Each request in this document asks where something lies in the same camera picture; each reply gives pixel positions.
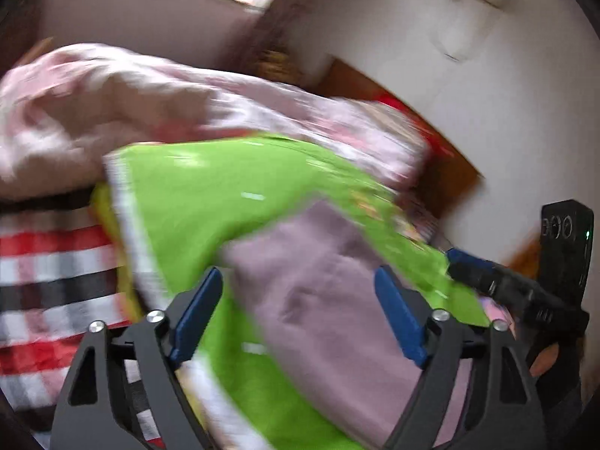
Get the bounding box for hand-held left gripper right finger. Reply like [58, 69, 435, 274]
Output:
[375, 266, 547, 450]

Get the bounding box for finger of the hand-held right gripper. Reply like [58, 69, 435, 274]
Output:
[445, 248, 536, 292]
[447, 265, 530, 313]

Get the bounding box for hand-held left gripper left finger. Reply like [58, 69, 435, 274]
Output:
[51, 266, 224, 450]

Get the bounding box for mauve fleece pants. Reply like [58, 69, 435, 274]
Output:
[220, 199, 474, 447]

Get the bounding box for person's right forearm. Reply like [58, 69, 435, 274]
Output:
[534, 379, 588, 450]

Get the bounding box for person's right hand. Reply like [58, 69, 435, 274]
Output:
[531, 343, 562, 379]

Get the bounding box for wooden headboard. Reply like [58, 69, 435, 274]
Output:
[323, 56, 486, 226]

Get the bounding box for green printed blanket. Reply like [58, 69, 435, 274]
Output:
[91, 133, 491, 450]

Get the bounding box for red white checkered bed sheet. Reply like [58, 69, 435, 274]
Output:
[0, 194, 165, 450]

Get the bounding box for pink quilt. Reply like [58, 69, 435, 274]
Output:
[0, 43, 434, 202]

